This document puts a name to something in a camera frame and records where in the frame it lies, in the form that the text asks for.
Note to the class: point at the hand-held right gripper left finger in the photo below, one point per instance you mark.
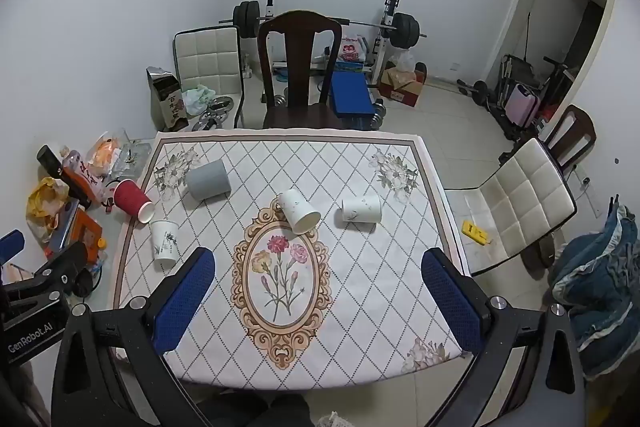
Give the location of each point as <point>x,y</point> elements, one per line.
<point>185,302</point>

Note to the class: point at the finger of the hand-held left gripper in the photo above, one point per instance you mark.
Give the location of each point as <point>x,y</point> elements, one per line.
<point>60,269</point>
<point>10,244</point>

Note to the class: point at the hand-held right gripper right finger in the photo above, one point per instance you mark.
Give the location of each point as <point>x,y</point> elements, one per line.
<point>452,302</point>

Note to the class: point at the white cup with bamboo print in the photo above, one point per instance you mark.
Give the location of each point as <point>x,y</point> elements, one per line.
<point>165,244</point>

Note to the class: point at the red paper cup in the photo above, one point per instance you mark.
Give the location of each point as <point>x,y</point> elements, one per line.
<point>129,202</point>

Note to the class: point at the grey cup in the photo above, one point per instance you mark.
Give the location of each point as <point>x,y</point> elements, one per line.
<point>207,179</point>

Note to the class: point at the white cup with leaf print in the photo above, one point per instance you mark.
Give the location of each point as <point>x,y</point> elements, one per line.
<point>361,210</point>

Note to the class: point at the white cup with sparse print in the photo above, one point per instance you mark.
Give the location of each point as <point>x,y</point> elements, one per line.
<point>297,209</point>

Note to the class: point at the orange box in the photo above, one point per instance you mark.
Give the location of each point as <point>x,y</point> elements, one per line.
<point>87,232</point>

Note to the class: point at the yellow plastic bag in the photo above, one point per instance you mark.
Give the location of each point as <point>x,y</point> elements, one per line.
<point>42,202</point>

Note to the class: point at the yellow small packet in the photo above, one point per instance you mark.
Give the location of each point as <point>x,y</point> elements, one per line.
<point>475,233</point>

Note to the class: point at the floral printed tablecloth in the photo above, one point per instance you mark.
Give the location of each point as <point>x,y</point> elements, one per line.
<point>350,267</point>

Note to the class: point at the white padded chair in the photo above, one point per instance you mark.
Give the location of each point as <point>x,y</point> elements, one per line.
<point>207,57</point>
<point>520,197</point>

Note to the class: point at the orange snack bag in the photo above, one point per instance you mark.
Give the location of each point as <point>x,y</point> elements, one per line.
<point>105,152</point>

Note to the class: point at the clear plastic bag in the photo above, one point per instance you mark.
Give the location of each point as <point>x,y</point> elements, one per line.
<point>131,157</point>

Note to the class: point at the blue denim clothing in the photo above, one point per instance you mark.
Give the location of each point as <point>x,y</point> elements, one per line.
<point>600,287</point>

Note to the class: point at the metal weight plates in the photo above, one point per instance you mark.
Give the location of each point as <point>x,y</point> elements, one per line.
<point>217,107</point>

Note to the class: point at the brown paper gift bag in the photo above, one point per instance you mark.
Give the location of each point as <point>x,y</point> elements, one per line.
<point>167,102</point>

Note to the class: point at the chrome dumbbell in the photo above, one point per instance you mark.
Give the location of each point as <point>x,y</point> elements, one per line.
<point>376,118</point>

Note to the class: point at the green plastic bag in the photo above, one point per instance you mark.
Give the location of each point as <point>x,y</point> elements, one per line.
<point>196,99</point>

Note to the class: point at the pink suitcase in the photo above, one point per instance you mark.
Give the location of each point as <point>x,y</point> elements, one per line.
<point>522,104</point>

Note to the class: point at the dark wooden chair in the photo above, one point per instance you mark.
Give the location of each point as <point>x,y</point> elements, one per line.
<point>297,57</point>
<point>575,127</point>

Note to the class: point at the small black barbell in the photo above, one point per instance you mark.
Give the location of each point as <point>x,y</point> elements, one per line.
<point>475,89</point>

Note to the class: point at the brown cardboard box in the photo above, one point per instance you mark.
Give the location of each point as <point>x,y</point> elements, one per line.
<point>402,87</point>

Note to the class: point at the black folding cart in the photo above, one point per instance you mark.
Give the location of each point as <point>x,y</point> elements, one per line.
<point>512,72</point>

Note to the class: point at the white barbell rack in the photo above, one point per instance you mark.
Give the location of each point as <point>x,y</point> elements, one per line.
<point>381,52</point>

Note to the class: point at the red and white plastic bag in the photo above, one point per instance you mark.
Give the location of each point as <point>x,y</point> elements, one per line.
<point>352,51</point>

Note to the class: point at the white door frame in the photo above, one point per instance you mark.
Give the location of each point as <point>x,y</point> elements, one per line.
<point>522,7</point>

